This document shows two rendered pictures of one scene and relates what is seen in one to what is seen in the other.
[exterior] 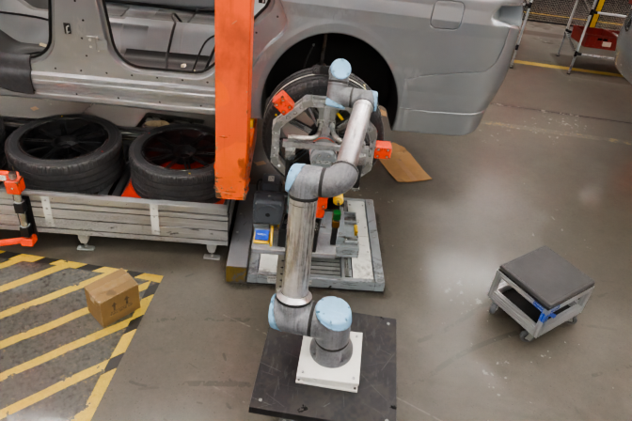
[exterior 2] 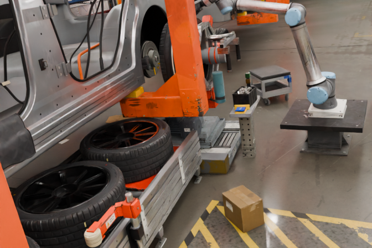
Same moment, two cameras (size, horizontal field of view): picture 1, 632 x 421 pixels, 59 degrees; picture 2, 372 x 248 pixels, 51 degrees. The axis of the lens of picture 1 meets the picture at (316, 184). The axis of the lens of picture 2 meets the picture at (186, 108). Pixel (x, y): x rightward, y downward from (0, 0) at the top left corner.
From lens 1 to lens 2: 337 cm
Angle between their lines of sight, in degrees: 58
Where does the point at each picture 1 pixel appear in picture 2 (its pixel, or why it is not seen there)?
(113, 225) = (169, 196)
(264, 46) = (132, 27)
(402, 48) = not seen: hidden behind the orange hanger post
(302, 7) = not seen: outside the picture
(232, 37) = not seen: outside the picture
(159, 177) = (160, 140)
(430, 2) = not seen: outside the picture
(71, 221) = (154, 218)
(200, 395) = (326, 180)
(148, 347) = (285, 201)
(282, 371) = (336, 121)
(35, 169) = (111, 198)
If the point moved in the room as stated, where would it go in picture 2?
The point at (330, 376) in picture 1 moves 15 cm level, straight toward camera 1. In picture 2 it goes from (342, 105) to (362, 106)
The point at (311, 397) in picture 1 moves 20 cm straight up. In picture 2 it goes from (352, 114) to (352, 91)
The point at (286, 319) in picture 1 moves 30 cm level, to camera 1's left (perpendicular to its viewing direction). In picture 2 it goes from (327, 88) to (324, 102)
